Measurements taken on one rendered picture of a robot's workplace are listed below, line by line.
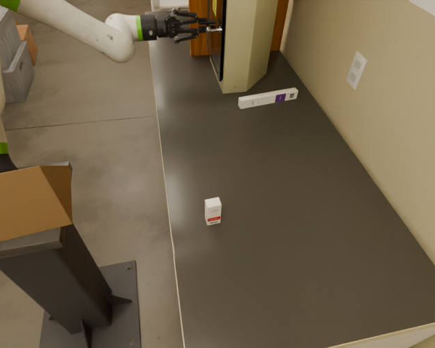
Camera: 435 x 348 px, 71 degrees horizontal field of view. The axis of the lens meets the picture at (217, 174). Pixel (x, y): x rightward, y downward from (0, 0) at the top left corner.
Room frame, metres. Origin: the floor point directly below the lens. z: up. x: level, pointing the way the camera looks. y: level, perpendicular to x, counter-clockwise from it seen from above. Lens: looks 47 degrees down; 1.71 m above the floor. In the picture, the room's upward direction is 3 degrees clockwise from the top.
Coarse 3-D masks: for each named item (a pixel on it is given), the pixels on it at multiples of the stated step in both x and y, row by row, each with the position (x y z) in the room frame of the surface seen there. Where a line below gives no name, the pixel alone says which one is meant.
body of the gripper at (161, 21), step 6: (156, 18) 1.23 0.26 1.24; (162, 18) 1.23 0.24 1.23; (168, 18) 1.24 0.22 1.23; (174, 18) 1.25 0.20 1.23; (162, 24) 1.21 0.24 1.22; (168, 24) 1.24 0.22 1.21; (162, 30) 1.20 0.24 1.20; (168, 30) 1.23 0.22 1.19; (162, 36) 1.21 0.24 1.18; (168, 36) 1.24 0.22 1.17; (174, 36) 1.24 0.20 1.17
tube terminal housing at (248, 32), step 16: (240, 0) 1.20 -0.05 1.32; (256, 0) 1.22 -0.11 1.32; (272, 0) 1.33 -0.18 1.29; (240, 16) 1.20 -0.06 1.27; (256, 16) 1.22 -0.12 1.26; (272, 16) 1.35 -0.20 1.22; (240, 32) 1.20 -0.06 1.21; (256, 32) 1.24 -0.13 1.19; (272, 32) 1.38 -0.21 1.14; (224, 48) 1.20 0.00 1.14; (240, 48) 1.21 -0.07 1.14; (256, 48) 1.26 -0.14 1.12; (224, 64) 1.19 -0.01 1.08; (240, 64) 1.21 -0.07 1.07; (256, 64) 1.27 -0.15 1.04; (224, 80) 1.19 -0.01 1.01; (240, 80) 1.21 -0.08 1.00; (256, 80) 1.29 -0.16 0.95
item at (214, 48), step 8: (224, 0) 1.20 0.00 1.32; (216, 8) 1.31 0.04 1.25; (224, 8) 1.20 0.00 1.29; (216, 16) 1.30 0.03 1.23; (216, 24) 1.30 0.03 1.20; (216, 32) 1.29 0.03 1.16; (216, 40) 1.29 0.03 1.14; (216, 48) 1.28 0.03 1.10; (216, 56) 1.28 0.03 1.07; (216, 64) 1.27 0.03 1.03; (216, 72) 1.27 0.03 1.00
